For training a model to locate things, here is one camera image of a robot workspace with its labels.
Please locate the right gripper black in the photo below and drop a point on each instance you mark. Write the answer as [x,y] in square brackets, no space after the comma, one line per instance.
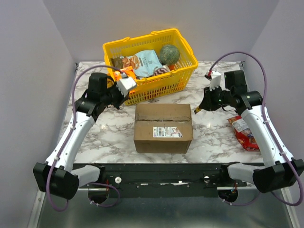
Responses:
[209,100]

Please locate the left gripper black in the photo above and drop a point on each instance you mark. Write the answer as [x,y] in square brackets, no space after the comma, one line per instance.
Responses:
[122,99]

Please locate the yellow utility knife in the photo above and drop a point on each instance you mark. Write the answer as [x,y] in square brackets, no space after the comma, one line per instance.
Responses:
[197,110]

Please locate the brown cardboard express box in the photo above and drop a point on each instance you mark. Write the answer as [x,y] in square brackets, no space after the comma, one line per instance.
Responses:
[163,128]

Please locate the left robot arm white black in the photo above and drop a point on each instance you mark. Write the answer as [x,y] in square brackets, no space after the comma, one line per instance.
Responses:
[56,175]

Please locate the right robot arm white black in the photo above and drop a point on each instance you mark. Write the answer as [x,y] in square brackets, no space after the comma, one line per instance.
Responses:
[280,167]

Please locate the orange toy box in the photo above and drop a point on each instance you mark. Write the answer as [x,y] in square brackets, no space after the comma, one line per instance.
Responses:
[127,70]

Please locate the yellow plastic shopping basket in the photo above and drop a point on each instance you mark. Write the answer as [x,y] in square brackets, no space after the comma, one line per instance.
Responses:
[161,63]

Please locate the brown snack packet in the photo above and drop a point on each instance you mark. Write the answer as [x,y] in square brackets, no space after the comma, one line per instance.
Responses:
[118,62]

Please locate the light blue chips bag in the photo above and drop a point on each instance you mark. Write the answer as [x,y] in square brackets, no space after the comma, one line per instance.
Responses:
[144,63]

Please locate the red snack bag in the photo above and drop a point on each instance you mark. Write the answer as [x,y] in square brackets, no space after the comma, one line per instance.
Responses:
[243,133]

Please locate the pink brown striped pouch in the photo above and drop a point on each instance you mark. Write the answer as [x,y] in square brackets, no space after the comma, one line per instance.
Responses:
[160,71]

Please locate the green melon ball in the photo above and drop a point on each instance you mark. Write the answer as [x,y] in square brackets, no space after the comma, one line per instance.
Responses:
[169,54]

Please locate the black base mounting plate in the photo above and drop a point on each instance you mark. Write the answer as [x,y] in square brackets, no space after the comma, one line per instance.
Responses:
[160,180]

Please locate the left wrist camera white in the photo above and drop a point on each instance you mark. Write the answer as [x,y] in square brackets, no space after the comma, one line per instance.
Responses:
[126,84]

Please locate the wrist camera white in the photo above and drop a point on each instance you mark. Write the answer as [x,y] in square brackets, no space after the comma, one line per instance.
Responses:
[126,84]
[215,78]

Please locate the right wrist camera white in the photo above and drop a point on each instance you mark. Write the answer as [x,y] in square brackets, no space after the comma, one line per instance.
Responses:
[215,78]

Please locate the aluminium rail frame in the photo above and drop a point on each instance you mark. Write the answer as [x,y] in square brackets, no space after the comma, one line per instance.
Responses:
[252,210]

